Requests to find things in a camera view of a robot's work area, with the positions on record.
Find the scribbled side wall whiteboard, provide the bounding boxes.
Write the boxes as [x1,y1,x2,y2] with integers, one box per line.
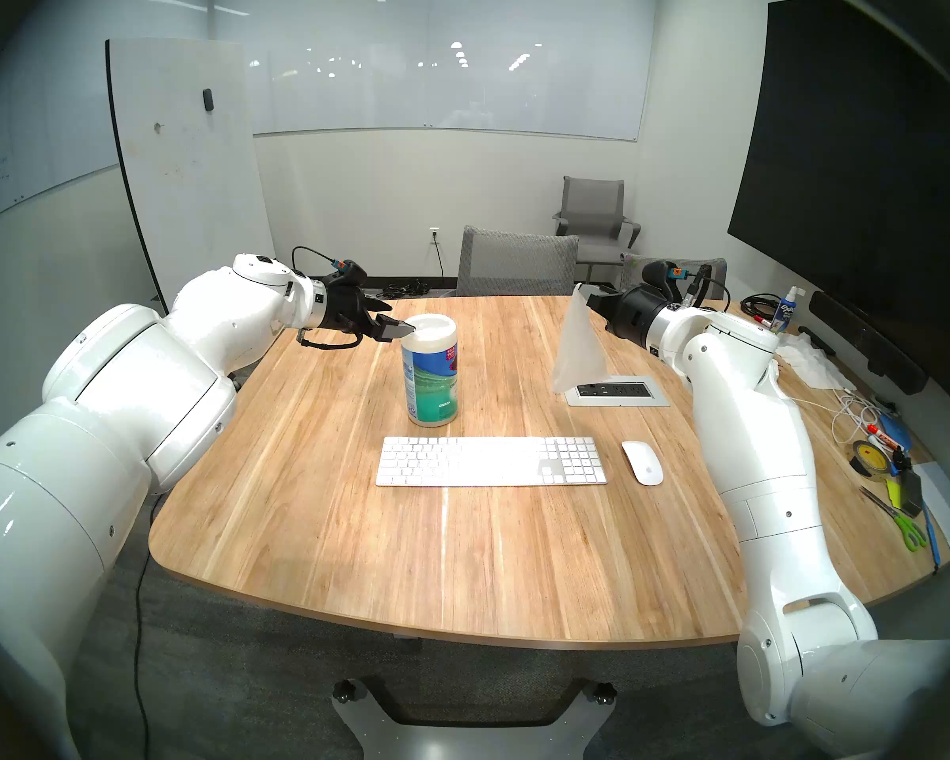
[0,54,124,233]

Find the white charging cable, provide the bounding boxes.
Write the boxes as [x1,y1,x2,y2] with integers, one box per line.
[792,386,885,445]

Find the silver table outlet panel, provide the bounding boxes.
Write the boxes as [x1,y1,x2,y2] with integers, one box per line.
[564,374,671,409]

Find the black block eraser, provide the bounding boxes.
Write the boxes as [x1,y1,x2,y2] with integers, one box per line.
[895,469,926,523]

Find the whiteboard cleaner spray bottle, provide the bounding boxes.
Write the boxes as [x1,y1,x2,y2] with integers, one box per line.
[768,285,805,340]

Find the crumpled white tissue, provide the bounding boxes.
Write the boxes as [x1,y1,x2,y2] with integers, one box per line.
[776,335,857,392]

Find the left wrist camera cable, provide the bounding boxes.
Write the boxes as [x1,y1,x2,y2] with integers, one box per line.
[291,245,363,350]

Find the white wireless mouse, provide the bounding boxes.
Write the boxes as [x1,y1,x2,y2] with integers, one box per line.
[621,440,665,487]

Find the large glass wall whiteboard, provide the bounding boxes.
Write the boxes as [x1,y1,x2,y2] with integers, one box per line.
[206,0,659,143]

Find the disinfecting wipes canister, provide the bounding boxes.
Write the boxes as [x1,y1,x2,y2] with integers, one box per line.
[401,313,462,428]

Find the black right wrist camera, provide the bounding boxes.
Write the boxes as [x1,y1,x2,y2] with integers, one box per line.
[641,260,686,293]

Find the black video conference bar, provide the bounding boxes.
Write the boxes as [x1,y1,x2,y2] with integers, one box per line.
[809,290,929,396]

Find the white disinfecting wipe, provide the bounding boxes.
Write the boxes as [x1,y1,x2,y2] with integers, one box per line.
[550,283,609,395]

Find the green handled scissors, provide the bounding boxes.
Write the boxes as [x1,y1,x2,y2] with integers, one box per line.
[859,485,929,552]

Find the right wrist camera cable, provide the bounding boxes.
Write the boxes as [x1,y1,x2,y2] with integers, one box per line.
[679,264,734,317]

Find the black wall display screen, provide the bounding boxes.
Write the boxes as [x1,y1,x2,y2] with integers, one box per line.
[727,0,950,371]

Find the black floor cable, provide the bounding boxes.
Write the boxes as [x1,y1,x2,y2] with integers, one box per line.
[131,529,156,760]

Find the blue plastic item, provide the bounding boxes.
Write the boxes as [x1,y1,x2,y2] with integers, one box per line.
[879,414,916,455]

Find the wide grey mesh chair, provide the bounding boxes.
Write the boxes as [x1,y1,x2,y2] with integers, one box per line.
[456,225,580,298]

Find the grey office chair with armrests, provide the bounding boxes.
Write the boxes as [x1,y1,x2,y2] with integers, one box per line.
[553,176,642,284]

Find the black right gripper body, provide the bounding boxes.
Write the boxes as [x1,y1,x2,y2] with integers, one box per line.
[602,282,675,351]

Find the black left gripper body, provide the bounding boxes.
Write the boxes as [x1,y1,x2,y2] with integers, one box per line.
[313,279,382,344]

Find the white slim keyboard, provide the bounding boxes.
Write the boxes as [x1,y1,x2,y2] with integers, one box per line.
[375,436,609,488]

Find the blue pen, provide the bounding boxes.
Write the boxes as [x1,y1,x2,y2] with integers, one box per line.
[922,501,944,570]

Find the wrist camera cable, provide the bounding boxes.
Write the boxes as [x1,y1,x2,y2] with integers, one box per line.
[291,245,363,350]
[679,264,734,317]

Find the silver table base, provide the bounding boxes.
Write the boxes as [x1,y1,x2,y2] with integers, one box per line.
[331,678,618,760]

